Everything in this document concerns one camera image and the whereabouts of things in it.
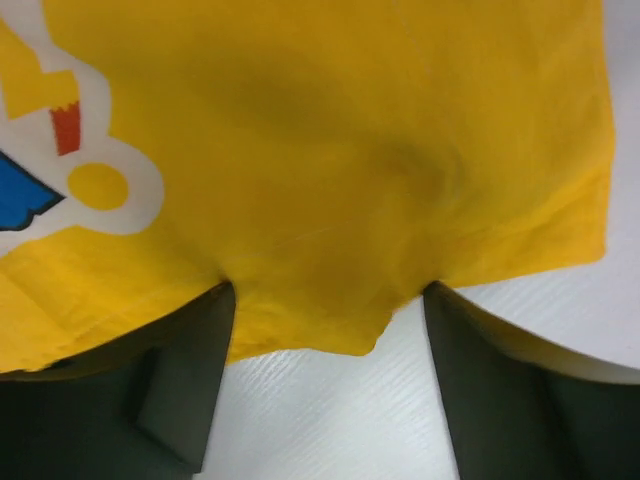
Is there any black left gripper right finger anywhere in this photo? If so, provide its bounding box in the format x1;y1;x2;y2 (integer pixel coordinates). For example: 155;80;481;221
422;282;639;479

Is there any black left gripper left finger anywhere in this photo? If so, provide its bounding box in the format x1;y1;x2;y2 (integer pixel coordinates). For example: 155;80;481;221
1;283;236;479

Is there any yellow Pikachu cloth placemat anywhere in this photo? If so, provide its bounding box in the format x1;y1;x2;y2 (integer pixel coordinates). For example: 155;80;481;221
1;1;614;372

